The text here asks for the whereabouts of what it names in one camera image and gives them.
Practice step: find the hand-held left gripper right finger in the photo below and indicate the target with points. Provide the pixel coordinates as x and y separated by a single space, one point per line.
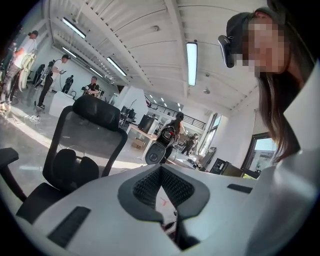
220 205

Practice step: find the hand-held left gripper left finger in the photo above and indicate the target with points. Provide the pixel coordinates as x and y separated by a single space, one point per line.
100 225

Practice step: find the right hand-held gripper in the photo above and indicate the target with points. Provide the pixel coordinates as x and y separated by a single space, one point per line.
155 153

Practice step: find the black mesh office chair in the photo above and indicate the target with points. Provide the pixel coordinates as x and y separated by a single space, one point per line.
97 110

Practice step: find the black office chair armrest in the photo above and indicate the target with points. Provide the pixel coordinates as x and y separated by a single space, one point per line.
8 153

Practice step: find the cardboard box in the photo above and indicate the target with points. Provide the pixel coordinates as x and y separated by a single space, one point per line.
138 143

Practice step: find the black backpack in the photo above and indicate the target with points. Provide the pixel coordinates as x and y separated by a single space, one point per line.
167 135

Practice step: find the white desk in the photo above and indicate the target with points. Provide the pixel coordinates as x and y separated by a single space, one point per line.
140 133

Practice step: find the black monitor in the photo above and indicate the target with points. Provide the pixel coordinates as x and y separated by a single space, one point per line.
146 123

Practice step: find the black cabinet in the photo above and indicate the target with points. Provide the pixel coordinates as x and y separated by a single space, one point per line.
220 166

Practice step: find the black mezzanine railing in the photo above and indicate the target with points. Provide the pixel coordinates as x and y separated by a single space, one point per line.
172 111

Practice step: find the dark framed window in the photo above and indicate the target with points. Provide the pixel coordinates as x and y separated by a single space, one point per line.
261 151

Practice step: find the person's white shirt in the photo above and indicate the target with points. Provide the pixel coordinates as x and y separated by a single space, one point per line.
287 195

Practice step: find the long ceiling light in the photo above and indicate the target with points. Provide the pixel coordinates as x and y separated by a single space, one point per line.
69 52
192 63
116 66
73 27

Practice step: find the white block table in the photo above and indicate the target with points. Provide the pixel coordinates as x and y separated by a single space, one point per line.
61 102

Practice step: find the person's black cap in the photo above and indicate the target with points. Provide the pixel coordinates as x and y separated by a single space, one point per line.
240 27

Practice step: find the person's face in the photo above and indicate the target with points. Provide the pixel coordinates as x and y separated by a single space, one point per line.
265 45

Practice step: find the black head-mounted camera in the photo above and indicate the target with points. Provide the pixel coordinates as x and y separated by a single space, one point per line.
226 51

